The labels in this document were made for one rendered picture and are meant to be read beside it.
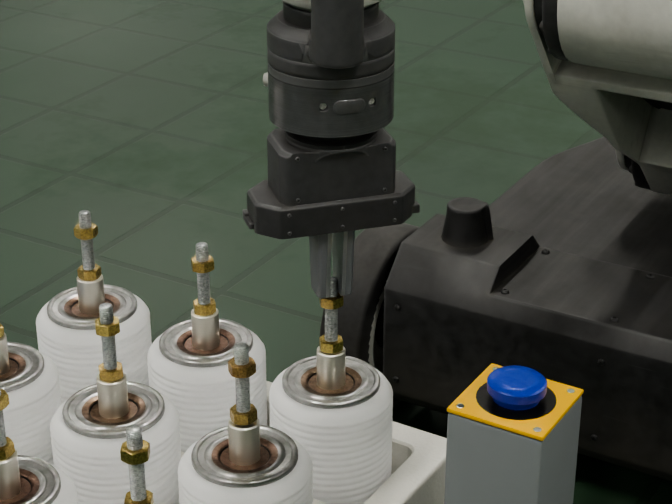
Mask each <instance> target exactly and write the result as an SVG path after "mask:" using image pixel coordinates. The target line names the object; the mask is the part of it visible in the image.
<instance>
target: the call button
mask: <svg viewBox="0 0 672 504"><path fill-rule="evenodd" d="M487 391H488V393H489V394H490V396H492V398H493V400H494V402H495V403H496V404H498V405H499V406H501V407H503V408H506V409H510V410H527V409H531V408H533V407H535V406H536V405H538V403H539V402H540V400H542V399H543V398H544V397H545V395H546V392H547V380H546V378H545V377H544V376H543V375H542V374H541V373H539V372H538V371H536V370H534V369H532V368H529V367H525V366H516V365H514V366H505V367H501V368H498V369H496V370H494V371H492V372H491V373H490V374H489V376H488V378H487Z"/></svg>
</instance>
